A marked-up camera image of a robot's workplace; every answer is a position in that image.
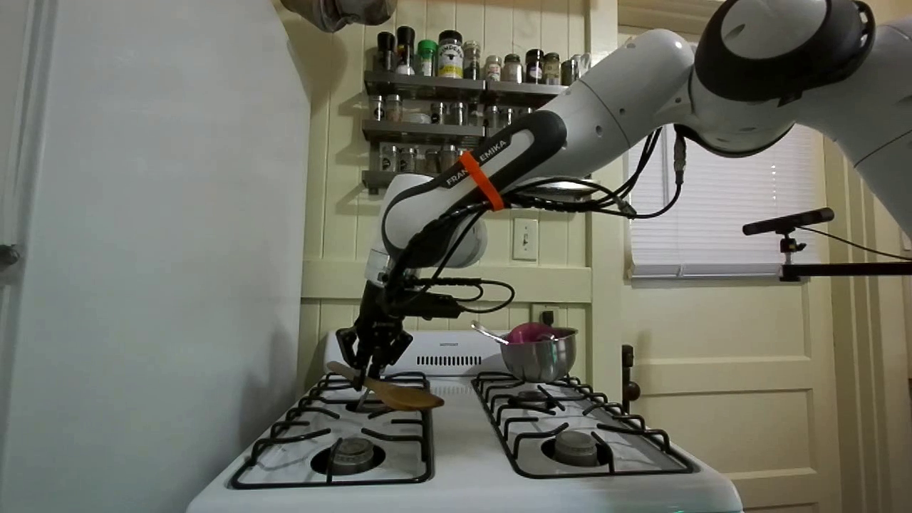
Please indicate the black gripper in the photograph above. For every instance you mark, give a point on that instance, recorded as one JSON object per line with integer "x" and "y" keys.
{"x": 373, "y": 331}

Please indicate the wooden spoon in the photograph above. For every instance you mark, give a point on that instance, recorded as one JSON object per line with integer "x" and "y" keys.
{"x": 408, "y": 393}

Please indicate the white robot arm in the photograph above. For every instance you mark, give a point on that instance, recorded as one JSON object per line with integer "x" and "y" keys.
{"x": 760, "y": 68}

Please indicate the black left stove grate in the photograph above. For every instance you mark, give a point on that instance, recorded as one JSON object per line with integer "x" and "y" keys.
{"x": 338, "y": 438}

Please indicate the black stove grate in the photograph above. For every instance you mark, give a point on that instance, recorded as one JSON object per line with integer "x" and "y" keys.
{"x": 566, "y": 429}
{"x": 338, "y": 438}

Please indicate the metal spoon in bowl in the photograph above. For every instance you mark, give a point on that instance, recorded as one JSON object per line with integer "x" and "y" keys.
{"x": 487, "y": 334}

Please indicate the white gas stove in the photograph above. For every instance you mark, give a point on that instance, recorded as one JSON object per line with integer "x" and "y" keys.
{"x": 470, "y": 470}

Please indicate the silver metal bowl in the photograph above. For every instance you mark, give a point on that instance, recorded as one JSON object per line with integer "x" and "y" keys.
{"x": 539, "y": 358}

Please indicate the black right stove grate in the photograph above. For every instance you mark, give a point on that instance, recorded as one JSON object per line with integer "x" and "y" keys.
{"x": 566, "y": 429}

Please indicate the metal spice rack shelf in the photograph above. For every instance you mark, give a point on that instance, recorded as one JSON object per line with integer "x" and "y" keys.
{"x": 436, "y": 97}

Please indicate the white refrigerator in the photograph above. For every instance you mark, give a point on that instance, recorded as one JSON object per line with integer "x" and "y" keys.
{"x": 151, "y": 231}

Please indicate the metal pot on refrigerator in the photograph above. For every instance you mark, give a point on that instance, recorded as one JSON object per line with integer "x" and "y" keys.
{"x": 331, "y": 14}

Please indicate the white window blind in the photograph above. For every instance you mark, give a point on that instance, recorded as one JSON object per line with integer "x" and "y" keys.
{"x": 701, "y": 234}

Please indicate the white light switch plate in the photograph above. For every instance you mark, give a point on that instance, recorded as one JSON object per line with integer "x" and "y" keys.
{"x": 526, "y": 239}

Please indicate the black camera on stand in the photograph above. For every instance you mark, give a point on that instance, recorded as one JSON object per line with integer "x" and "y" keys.
{"x": 790, "y": 245}

